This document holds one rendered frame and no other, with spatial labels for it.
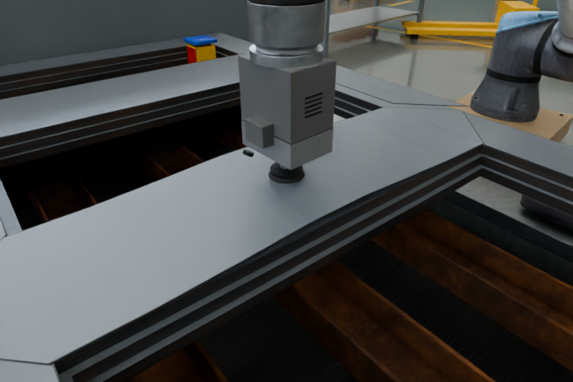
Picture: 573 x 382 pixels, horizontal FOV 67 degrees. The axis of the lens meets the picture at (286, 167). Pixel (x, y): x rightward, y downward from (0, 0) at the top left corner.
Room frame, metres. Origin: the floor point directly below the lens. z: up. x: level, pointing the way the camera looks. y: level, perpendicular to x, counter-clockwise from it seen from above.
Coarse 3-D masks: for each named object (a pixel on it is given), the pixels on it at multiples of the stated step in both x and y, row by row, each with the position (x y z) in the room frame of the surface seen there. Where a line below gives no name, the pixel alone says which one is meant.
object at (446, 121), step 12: (396, 108) 0.68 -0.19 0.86; (408, 108) 0.68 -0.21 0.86; (420, 108) 0.68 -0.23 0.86; (420, 120) 0.63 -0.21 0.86; (432, 120) 0.63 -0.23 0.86; (444, 120) 0.63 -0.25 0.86; (456, 120) 0.63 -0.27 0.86; (468, 120) 0.63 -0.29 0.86; (456, 132) 0.58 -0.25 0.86; (468, 132) 0.58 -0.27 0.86
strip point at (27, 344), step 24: (0, 240) 0.33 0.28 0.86; (0, 264) 0.30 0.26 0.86; (0, 288) 0.27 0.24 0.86; (24, 288) 0.27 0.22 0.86; (0, 312) 0.24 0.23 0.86; (24, 312) 0.24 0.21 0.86; (0, 336) 0.22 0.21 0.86; (24, 336) 0.22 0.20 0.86; (24, 360) 0.20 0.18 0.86; (48, 360) 0.20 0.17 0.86
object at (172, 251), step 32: (128, 192) 0.41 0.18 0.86; (160, 192) 0.41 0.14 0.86; (128, 224) 0.35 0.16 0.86; (160, 224) 0.35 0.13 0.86; (192, 224) 0.35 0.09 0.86; (128, 256) 0.31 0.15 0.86; (160, 256) 0.31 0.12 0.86; (192, 256) 0.31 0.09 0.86; (224, 256) 0.30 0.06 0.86; (160, 288) 0.27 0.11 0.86; (192, 288) 0.27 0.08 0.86
